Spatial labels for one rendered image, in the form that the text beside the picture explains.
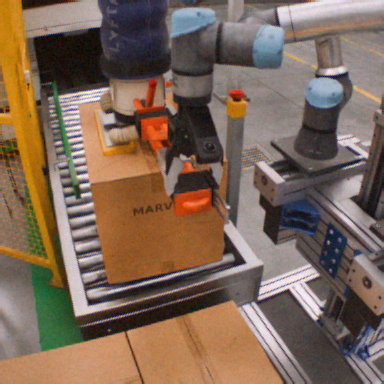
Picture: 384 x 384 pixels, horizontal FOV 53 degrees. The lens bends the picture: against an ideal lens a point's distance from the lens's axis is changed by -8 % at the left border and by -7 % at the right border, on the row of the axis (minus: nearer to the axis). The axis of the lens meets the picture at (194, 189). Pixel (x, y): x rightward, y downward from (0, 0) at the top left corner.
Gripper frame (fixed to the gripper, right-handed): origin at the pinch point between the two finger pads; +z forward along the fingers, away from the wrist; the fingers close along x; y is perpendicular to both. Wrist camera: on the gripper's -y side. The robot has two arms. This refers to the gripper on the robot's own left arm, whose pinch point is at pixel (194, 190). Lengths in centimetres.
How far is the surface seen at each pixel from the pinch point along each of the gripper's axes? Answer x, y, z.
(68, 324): 43, 72, 121
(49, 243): 44, 101, 89
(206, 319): -11, 17, 66
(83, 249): 26, 66, 67
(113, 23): 7, 53, -24
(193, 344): -3, 8, 66
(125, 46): 4, 51, -18
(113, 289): 18, 40, 66
